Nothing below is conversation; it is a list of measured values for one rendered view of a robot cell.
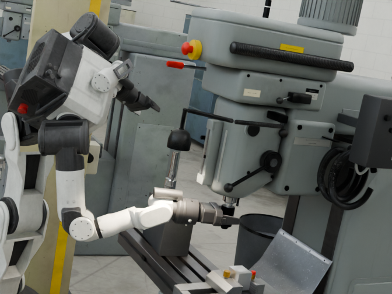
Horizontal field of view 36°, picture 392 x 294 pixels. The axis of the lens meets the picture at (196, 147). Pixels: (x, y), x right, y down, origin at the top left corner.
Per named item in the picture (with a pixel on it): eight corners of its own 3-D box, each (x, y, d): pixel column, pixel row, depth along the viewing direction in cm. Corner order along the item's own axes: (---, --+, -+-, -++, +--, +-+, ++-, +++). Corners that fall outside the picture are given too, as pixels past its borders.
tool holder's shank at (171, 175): (175, 178, 242) (180, 151, 240) (174, 180, 239) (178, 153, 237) (168, 177, 243) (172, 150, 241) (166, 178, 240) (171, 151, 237)
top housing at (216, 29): (216, 66, 173) (226, 9, 170) (177, 55, 195) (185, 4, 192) (340, 84, 195) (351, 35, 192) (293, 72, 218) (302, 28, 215)
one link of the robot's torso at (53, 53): (-19, 126, 201) (36, 87, 177) (12, 50, 219) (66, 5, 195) (56, 166, 217) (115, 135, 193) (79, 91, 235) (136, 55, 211)
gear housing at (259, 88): (236, 102, 180) (242, 69, 178) (199, 88, 201) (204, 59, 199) (322, 112, 196) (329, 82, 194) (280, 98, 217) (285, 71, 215)
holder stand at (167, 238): (158, 256, 229) (167, 206, 225) (142, 234, 249) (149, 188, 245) (188, 256, 234) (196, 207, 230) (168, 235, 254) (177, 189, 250)
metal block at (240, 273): (235, 291, 192) (239, 273, 191) (225, 283, 197) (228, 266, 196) (248, 290, 195) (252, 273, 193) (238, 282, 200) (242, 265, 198)
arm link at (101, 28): (64, 41, 211) (94, 33, 204) (70, 20, 215) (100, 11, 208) (86, 59, 220) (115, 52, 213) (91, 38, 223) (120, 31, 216)
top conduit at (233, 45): (234, 53, 170) (236, 41, 170) (226, 52, 174) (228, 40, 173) (353, 73, 192) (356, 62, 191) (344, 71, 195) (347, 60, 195)
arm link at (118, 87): (112, 105, 246) (94, 91, 238) (118, 83, 251) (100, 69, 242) (133, 101, 240) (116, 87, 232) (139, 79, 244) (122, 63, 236)
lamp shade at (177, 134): (162, 146, 183) (165, 126, 182) (172, 144, 190) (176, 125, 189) (183, 152, 181) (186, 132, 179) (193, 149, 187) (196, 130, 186)
